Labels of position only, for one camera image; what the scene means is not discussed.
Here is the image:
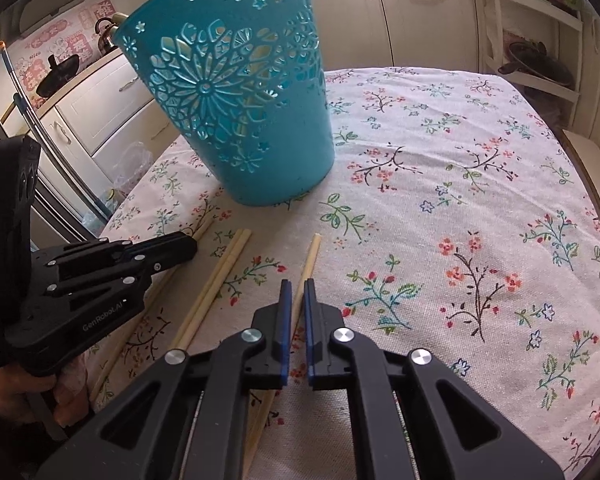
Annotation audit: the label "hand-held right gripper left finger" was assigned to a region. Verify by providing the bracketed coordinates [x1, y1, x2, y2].
[35, 280, 293, 480]

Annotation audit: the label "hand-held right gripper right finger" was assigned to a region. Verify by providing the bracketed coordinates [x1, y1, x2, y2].
[304, 278, 566, 480]

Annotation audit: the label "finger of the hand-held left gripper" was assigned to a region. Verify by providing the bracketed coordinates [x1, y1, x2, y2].
[32, 232, 199, 283]
[45, 259, 165, 307]

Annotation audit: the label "blue perforated plastic basket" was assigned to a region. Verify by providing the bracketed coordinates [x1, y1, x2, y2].
[115, 0, 337, 207]

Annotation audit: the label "person's left hand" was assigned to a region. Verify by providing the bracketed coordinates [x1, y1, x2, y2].
[0, 355, 88, 428]

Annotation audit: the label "clear plastic bag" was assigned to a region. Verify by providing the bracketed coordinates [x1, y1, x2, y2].
[116, 141, 157, 187]

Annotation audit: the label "white drawer cabinet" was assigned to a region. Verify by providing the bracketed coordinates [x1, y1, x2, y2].
[39, 50, 183, 183]

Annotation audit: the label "floral tablecloth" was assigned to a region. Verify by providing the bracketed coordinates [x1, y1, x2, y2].
[87, 65, 600, 480]

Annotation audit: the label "mop pole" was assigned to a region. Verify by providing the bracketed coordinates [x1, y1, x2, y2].
[0, 39, 108, 228]

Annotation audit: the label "black wok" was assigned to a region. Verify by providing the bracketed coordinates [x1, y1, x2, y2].
[35, 52, 82, 99]

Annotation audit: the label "metal kettle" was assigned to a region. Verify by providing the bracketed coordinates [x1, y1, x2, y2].
[94, 16, 124, 57]

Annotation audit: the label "white cabinet row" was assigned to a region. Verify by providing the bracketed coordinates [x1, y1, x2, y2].
[302, 0, 488, 72]

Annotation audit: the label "white wooden bench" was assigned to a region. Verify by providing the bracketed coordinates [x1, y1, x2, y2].
[560, 127, 600, 249]

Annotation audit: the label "black pan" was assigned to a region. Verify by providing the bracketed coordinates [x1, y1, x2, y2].
[497, 40, 577, 87]

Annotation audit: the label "white shelf rack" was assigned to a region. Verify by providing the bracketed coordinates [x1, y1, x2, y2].
[472, 0, 587, 107]

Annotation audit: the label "pink wall stickers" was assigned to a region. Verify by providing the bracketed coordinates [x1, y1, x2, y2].
[14, 0, 120, 107]

